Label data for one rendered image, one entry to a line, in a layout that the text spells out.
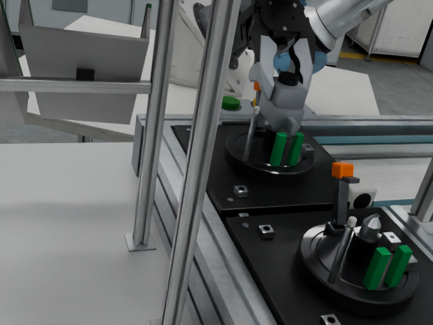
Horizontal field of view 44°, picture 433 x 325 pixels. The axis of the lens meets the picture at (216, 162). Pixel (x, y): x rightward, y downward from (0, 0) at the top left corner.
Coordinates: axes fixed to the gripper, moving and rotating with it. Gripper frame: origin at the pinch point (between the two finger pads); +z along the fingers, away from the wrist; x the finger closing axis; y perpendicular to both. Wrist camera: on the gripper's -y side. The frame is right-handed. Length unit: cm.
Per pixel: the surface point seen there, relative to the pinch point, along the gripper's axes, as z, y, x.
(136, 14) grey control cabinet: -132, 277, -44
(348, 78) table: -23, 63, -56
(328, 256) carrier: 23.1, -12.2, 3.4
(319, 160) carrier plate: 9.0, 7.9, -9.1
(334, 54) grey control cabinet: -110, 272, -194
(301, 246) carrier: 21.7, -10.5, 5.8
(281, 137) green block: 6.7, -0.1, 1.6
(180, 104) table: -10.5, 48.7, 0.8
